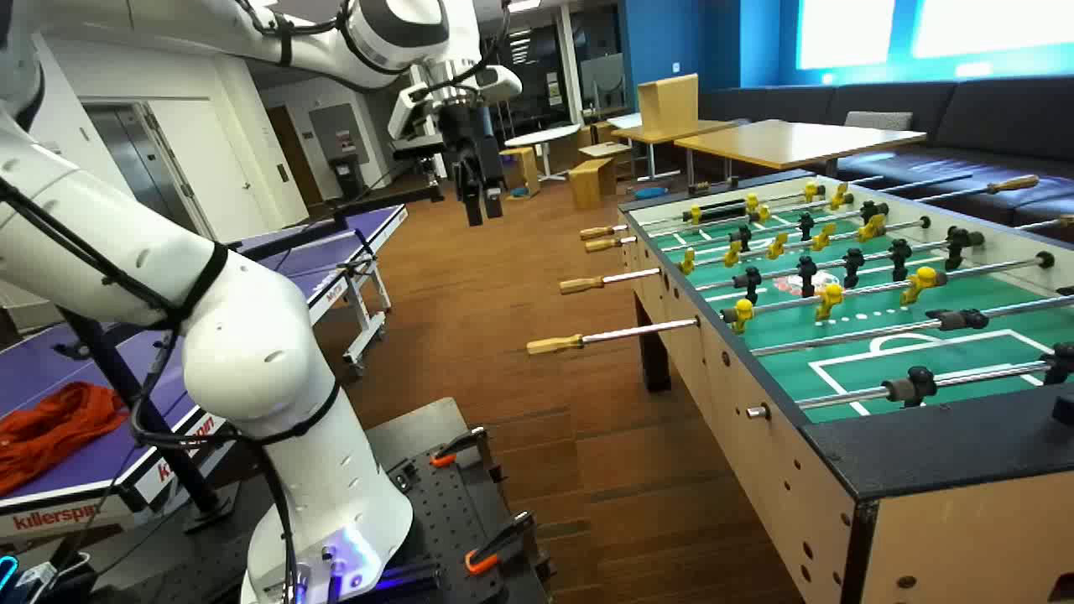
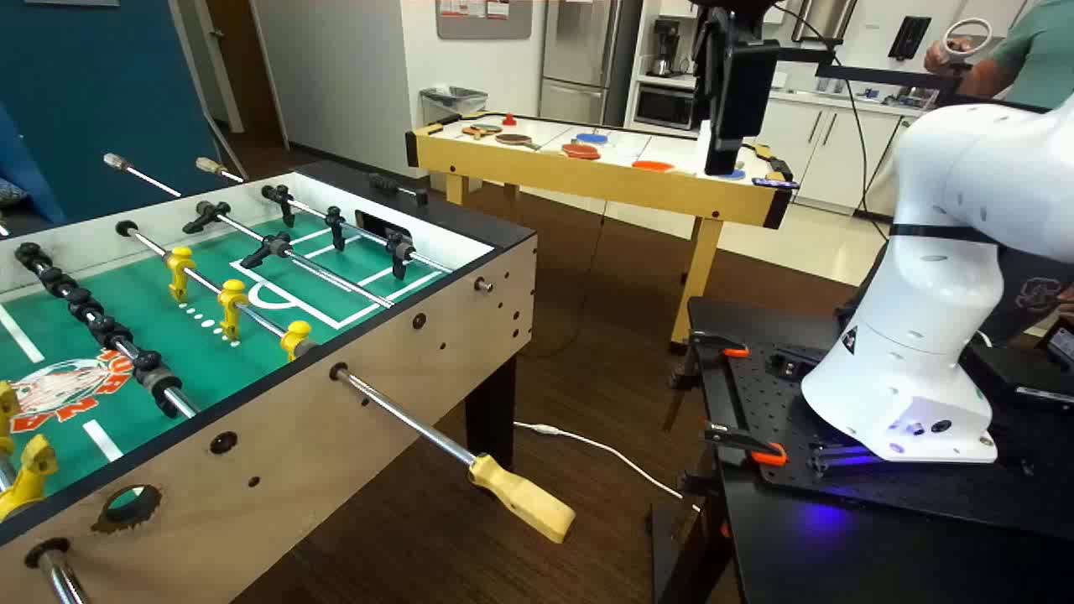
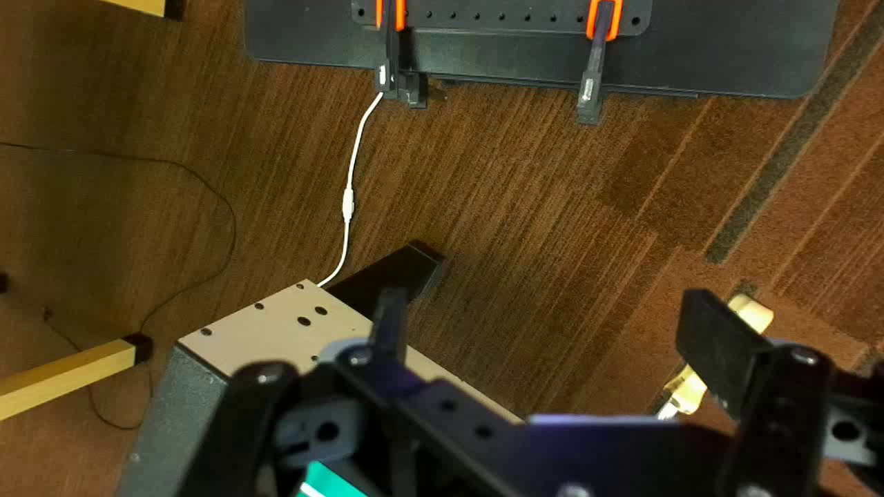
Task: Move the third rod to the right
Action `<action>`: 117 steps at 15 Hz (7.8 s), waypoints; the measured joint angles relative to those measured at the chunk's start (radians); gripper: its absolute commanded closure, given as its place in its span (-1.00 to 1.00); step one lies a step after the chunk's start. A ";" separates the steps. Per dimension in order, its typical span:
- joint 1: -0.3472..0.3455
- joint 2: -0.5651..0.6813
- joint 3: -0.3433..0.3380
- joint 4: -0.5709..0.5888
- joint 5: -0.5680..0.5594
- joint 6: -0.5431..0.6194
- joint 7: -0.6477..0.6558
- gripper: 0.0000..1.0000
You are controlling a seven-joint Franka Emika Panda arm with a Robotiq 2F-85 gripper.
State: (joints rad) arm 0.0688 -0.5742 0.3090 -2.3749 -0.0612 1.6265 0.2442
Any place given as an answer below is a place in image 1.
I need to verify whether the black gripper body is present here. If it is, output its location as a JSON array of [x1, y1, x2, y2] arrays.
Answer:
[[441, 103, 504, 190]]

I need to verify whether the foosball rod wooden handle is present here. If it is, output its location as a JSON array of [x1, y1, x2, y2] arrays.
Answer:
[[557, 251, 1059, 300], [523, 293, 1074, 361]]

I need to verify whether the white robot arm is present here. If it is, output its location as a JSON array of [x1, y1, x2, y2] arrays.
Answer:
[[0, 0, 519, 604]]

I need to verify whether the cardboard box on floor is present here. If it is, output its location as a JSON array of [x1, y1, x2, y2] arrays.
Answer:
[[567, 159, 614, 211]]

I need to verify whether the blue ping pong table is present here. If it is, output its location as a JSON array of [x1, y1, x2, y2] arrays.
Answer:
[[0, 201, 411, 549]]

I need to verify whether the cardboard box on table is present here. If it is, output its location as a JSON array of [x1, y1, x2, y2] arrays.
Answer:
[[637, 72, 697, 135]]

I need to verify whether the wooden table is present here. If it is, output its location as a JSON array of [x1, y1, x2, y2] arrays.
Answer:
[[679, 117, 922, 182]]

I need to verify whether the orange black clamp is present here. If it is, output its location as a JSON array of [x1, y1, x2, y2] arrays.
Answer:
[[463, 509, 537, 576]]

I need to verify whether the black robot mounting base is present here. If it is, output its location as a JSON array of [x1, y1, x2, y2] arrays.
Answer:
[[91, 398, 548, 604]]

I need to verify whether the foosball table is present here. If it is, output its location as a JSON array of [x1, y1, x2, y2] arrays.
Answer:
[[626, 173, 1074, 604]]

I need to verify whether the dark sofa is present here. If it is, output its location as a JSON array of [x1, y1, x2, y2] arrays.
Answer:
[[703, 77, 1074, 225]]

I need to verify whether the orange cable bundle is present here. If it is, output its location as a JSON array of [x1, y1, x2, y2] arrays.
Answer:
[[0, 378, 128, 501]]

